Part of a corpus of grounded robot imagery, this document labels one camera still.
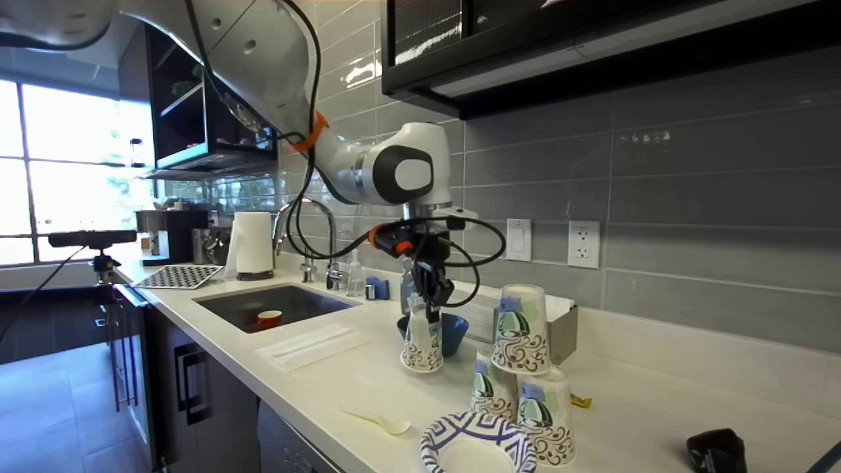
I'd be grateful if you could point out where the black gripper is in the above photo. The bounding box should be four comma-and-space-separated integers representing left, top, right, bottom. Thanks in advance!
403, 218, 453, 322

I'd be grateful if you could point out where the patterned paper cup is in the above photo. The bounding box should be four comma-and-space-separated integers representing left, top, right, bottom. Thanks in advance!
401, 294, 444, 373
492, 284, 549, 376
471, 352, 519, 422
519, 369, 575, 468

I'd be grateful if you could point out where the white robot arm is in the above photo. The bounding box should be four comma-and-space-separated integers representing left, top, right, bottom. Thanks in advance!
0, 0, 453, 319

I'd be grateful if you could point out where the red cup in sink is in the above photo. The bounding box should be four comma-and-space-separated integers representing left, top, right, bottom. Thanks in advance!
255, 311, 284, 330

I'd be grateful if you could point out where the blue bowl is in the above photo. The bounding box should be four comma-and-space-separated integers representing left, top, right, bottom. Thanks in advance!
441, 312, 471, 357

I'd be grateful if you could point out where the blue sponge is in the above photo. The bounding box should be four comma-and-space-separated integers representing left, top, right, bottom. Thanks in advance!
366, 276, 393, 299

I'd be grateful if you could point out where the napkin holder with napkins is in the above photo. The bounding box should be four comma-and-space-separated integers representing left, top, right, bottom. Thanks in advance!
456, 288, 578, 365

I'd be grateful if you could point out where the chrome sink faucet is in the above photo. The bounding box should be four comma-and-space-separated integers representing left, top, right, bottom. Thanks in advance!
273, 198, 345, 290

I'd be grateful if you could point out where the kitchen sink basin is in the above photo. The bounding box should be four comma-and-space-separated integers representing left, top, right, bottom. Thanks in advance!
197, 284, 347, 335

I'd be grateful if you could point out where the white plastic spoon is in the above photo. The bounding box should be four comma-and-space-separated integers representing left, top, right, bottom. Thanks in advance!
345, 411, 412, 436

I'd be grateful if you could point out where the blue patterned paper plate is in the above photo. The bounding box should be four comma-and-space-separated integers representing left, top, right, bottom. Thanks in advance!
422, 411, 536, 473

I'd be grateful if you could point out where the yellow small item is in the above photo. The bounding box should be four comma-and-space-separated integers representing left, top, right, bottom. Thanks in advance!
570, 394, 591, 411

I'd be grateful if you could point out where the dark upper cabinet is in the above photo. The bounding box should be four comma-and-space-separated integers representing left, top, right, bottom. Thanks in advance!
381, 0, 841, 119

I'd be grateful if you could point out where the coffee machine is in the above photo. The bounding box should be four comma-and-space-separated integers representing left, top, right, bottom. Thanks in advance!
136, 209, 230, 267

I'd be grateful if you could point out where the dish drying mat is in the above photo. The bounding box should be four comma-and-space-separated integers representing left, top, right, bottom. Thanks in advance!
139, 267, 220, 293

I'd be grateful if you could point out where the black small object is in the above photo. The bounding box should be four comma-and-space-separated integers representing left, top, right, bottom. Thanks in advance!
686, 429, 746, 473

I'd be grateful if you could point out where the white light switch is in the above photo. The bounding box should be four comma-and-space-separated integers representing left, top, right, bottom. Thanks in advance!
508, 218, 532, 261

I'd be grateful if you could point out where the white wall outlet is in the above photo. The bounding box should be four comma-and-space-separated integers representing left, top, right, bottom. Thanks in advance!
569, 222, 599, 269

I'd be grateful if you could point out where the camera on tripod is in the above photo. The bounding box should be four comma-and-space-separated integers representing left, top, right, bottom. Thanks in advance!
48, 231, 136, 412

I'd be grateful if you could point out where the blue cable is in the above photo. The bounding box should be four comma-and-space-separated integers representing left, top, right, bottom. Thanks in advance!
807, 440, 841, 473

